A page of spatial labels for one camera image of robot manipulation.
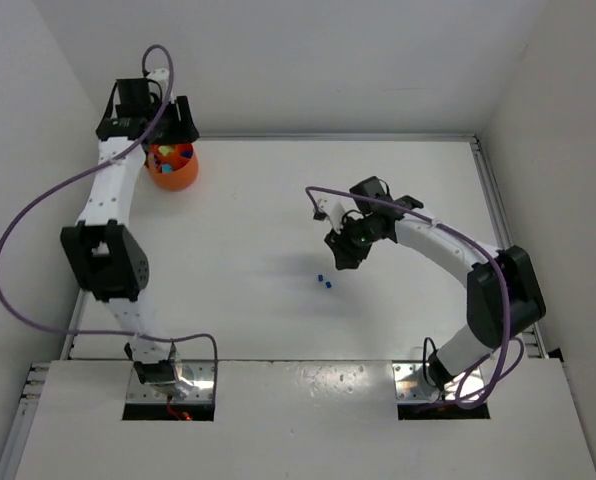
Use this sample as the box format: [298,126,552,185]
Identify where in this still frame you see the aluminium table frame rail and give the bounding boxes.
[470,136,547,358]

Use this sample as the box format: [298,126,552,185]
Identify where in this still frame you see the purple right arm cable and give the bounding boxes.
[305,185,525,410]

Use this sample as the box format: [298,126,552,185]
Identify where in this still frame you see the orange divided round container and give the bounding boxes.
[145,143,199,192]

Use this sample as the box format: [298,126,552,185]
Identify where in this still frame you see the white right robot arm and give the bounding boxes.
[312,176,546,393]

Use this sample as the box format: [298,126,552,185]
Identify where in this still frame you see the lime green lego brick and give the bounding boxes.
[159,145,175,156]

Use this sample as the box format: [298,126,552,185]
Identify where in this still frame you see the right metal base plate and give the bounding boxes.
[392,362,485,405]

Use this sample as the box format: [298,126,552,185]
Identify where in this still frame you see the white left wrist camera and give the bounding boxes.
[146,68,172,102]

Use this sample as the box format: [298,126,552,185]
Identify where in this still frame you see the metal base plate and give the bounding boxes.
[125,361,215,405]
[392,362,485,405]

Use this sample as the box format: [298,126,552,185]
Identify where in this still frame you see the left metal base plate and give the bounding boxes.
[125,361,215,405]

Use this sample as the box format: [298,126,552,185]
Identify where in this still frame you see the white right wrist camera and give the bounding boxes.
[313,197,346,232]

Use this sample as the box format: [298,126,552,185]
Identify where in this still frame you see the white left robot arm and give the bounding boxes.
[60,69,194,400]

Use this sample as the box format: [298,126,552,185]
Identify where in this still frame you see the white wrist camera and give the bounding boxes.
[146,68,172,102]
[313,197,346,232]

